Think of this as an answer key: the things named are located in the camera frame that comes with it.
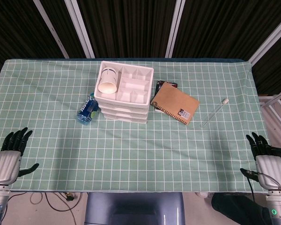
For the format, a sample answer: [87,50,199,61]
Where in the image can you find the white partition post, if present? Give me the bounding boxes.
[249,11,281,66]
[165,0,185,58]
[64,0,96,59]
[33,0,69,59]

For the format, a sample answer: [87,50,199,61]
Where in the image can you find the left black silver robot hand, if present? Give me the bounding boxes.
[0,127,40,186]

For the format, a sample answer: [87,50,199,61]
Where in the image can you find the white paper cup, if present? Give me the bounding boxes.
[97,67,119,94]

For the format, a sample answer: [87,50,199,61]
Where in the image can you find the white metal frame rail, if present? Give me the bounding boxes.
[259,86,281,108]

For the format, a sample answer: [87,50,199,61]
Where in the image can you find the grey blue robot torso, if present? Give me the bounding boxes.
[84,192,185,225]

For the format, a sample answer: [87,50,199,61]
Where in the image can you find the clear plastic drawer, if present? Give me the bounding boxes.
[100,108,148,117]

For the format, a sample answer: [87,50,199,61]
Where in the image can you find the thin floor cable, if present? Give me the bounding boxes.
[30,192,85,225]

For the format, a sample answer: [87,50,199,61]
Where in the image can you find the black cable of right hand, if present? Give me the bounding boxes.
[246,171,258,205]

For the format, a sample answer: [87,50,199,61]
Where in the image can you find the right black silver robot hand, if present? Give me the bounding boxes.
[240,132,281,191]

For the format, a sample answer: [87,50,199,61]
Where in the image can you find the blue plastic water bottle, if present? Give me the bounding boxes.
[76,93,101,124]

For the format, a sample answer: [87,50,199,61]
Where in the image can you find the brown spiral notebook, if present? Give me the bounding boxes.
[150,82,200,126]

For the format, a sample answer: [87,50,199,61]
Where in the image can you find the clear test tube white cap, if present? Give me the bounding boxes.
[200,98,229,128]

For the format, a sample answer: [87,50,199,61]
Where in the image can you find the white compartment trays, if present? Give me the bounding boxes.
[94,60,155,124]

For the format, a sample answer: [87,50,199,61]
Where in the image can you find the black red card pack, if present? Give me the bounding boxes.
[155,81,178,95]

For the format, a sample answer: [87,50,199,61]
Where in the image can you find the green checked tablecloth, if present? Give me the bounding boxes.
[0,58,272,193]

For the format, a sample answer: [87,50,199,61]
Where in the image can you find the grey cable of right hand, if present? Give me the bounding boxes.
[257,172,281,188]

